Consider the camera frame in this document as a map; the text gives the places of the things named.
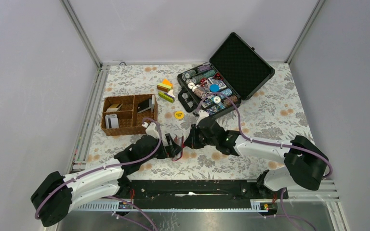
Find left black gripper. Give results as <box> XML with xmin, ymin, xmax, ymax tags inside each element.
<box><xmin>140</xmin><ymin>133</ymin><xmax>182</xmax><ymax>164</ymax></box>

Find black VIP card stack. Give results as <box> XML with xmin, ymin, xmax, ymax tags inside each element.
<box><xmin>137</xmin><ymin>95</ymin><xmax>155</xmax><ymax>113</ymax></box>

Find red card holder wallet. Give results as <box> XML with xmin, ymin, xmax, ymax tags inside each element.
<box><xmin>172</xmin><ymin>136</ymin><xmax>184</xmax><ymax>162</ymax></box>

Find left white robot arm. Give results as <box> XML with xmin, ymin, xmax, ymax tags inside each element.
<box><xmin>30</xmin><ymin>122</ymin><xmax>183</xmax><ymax>227</ymax></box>

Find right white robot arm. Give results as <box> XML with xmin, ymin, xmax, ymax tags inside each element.
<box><xmin>184</xmin><ymin>117</ymin><xmax>330</xmax><ymax>198</ymax></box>

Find playing card deck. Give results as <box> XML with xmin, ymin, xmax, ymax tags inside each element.
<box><xmin>208</xmin><ymin>77</ymin><xmax>227</xmax><ymax>91</ymax></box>

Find white card stack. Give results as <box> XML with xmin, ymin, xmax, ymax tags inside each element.
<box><xmin>105</xmin><ymin>114</ymin><xmax>119</xmax><ymax>129</ymax></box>

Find gold card stack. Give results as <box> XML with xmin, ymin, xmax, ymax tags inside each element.
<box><xmin>106</xmin><ymin>103</ymin><xmax>123</xmax><ymax>113</ymax></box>

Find yellow big blind button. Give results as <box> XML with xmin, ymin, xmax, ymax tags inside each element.
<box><xmin>174</xmin><ymin>111</ymin><xmax>185</xmax><ymax>120</ymax></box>

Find green purple toy block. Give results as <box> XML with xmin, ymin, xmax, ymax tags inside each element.
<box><xmin>158</xmin><ymin>90</ymin><xmax>175</xmax><ymax>103</ymax></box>

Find blue dealer chip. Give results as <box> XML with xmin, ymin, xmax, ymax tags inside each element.
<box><xmin>210</xmin><ymin>84</ymin><xmax>220</xmax><ymax>92</ymax></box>

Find brown wicker basket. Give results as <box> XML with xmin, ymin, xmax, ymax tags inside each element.
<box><xmin>100</xmin><ymin>94</ymin><xmax>158</xmax><ymax>136</ymax></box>

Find orange brown toy block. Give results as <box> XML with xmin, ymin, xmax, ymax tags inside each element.
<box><xmin>157</xmin><ymin>79</ymin><xmax>173</xmax><ymax>93</ymax></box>

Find floral tablecloth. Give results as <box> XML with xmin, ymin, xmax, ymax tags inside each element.
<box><xmin>86</xmin><ymin>64</ymin><xmax>312</xmax><ymax>180</ymax></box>

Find black poker chip case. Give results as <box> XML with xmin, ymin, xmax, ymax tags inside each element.
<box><xmin>177</xmin><ymin>32</ymin><xmax>275</xmax><ymax>118</ymax></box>

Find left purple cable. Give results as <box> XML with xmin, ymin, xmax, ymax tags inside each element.
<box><xmin>34</xmin><ymin>117</ymin><xmax>163</xmax><ymax>220</ymax></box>

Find purple cable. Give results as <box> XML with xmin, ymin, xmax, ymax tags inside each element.
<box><xmin>194</xmin><ymin>92</ymin><xmax>333</xmax><ymax>231</ymax></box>
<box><xmin>34</xmin><ymin>117</ymin><xmax>163</xmax><ymax>220</ymax></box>

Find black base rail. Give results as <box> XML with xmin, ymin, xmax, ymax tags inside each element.
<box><xmin>116</xmin><ymin>180</ymin><xmax>289</xmax><ymax>209</ymax></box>

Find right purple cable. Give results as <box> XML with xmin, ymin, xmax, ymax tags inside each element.
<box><xmin>194</xmin><ymin>92</ymin><xmax>333</xmax><ymax>231</ymax></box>

